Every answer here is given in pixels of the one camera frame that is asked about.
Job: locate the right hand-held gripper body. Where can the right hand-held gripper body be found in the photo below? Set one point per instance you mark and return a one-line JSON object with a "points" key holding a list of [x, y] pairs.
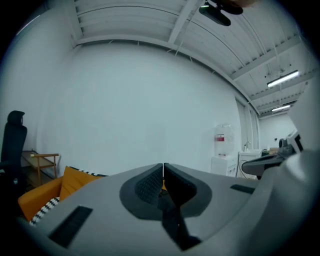
{"points": [[260, 165]]}

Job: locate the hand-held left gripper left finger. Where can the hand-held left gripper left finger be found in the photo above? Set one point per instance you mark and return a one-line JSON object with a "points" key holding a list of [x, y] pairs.
{"points": [[147, 190]]}

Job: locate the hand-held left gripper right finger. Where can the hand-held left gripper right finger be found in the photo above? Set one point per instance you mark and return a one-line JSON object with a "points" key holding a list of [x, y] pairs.
{"points": [[185, 192]]}

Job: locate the orange sofa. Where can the orange sofa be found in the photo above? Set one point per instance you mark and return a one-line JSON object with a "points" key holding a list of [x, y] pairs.
{"points": [[40, 197]]}

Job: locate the mustard orange fabric cushion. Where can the mustard orange fabric cushion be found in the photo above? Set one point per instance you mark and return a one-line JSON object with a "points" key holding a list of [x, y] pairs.
{"points": [[75, 182]]}

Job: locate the dark green cabinet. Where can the dark green cabinet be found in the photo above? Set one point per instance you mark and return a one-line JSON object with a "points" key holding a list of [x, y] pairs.
{"points": [[265, 152]]}

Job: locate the cardboard boxes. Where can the cardboard boxes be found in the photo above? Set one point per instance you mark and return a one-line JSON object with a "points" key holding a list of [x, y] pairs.
{"points": [[273, 150]]}

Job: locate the chrome faucet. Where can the chrome faucet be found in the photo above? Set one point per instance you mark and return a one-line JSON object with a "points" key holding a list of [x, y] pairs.
{"points": [[246, 146]]}

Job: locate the long ceiling light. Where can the long ceiling light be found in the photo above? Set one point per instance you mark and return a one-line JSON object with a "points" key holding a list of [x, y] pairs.
{"points": [[282, 79], [281, 108]]}

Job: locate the black and white striped blanket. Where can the black and white striped blanket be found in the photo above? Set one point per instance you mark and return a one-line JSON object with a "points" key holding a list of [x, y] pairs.
{"points": [[46, 208]]}

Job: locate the wooden side table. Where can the wooden side table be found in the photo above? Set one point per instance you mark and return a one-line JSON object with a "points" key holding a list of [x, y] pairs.
{"points": [[41, 162]]}

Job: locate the black office chair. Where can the black office chair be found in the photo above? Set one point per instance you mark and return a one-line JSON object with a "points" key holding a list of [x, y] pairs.
{"points": [[12, 150]]}

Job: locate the black elongated overhead device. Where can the black elongated overhead device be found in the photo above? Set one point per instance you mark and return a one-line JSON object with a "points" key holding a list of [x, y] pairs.
{"points": [[217, 15]]}

